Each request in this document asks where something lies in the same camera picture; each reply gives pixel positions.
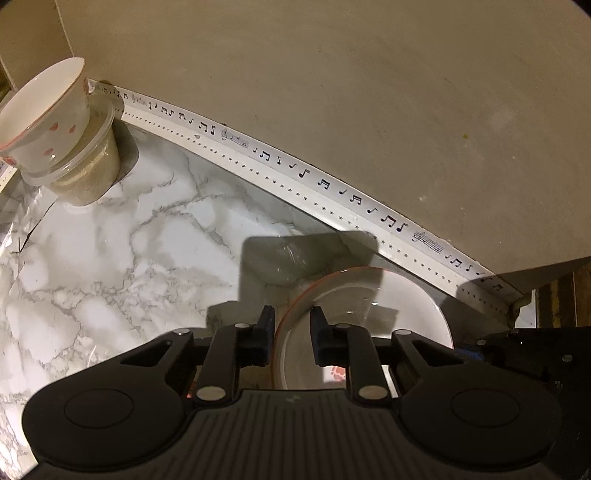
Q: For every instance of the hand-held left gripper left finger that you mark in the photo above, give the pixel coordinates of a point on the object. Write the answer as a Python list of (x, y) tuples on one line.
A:
[(259, 344)]

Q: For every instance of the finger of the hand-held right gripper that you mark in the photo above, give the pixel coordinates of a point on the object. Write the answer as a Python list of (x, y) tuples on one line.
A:
[(471, 356)]

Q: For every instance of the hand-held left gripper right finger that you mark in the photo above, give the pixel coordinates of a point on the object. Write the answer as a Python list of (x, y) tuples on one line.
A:
[(322, 344)]

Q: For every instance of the white bowl with red rim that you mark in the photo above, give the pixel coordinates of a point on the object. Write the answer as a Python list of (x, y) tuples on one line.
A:
[(406, 314)]

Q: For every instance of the dark wooden board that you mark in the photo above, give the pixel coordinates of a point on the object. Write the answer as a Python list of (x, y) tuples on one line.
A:
[(561, 300)]

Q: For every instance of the white music note trim strip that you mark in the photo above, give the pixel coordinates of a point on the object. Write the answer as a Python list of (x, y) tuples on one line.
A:
[(295, 180)]

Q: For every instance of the clear plastic container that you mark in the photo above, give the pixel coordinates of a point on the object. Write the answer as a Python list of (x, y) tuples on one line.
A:
[(92, 170)]

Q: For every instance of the white bowl with heart print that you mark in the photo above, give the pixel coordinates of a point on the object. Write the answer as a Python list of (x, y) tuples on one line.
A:
[(41, 115)]

